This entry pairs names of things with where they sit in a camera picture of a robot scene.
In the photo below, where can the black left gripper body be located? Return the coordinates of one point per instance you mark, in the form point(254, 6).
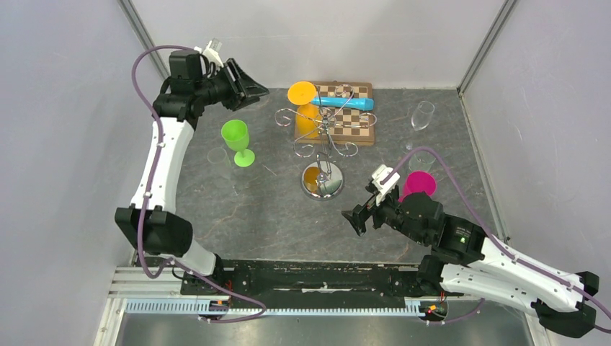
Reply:
point(223, 89)

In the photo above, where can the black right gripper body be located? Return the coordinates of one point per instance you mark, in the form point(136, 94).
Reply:
point(387, 212)

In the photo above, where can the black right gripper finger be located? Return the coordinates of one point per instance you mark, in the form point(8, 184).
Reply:
point(368, 208)
point(357, 220)

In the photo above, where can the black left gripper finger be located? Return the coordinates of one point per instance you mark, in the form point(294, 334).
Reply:
point(252, 96)
point(245, 83)

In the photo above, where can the green plastic wine glass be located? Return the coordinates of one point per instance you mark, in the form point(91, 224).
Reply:
point(235, 133)

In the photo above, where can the pink plastic wine glass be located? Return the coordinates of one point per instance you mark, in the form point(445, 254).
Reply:
point(419, 181)

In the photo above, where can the chrome wine glass rack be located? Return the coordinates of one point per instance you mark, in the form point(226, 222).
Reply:
point(323, 179)

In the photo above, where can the orange plastic wine glass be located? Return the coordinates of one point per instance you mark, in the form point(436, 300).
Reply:
point(301, 94)

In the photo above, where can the clear wine glass front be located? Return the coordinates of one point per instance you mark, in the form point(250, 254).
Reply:
point(421, 161)

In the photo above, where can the clear wine glass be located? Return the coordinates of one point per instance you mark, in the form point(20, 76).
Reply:
point(421, 117)
point(218, 158)
point(421, 161)

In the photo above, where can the clear wine glass back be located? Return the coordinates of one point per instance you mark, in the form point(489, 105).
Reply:
point(218, 158)

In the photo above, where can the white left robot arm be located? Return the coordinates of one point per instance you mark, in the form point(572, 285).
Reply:
point(197, 79)

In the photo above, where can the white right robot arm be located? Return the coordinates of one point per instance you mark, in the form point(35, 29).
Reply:
point(463, 259)

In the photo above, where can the wooden chess board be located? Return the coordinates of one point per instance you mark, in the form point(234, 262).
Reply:
point(349, 125)

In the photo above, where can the blue cylindrical tube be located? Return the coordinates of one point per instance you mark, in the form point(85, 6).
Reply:
point(363, 104)

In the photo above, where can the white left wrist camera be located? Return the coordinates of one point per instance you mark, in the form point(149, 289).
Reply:
point(211, 53)

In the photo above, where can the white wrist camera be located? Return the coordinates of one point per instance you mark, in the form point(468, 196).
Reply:
point(384, 179)
point(211, 53)

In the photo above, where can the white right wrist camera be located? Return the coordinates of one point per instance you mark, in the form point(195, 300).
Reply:
point(384, 179)

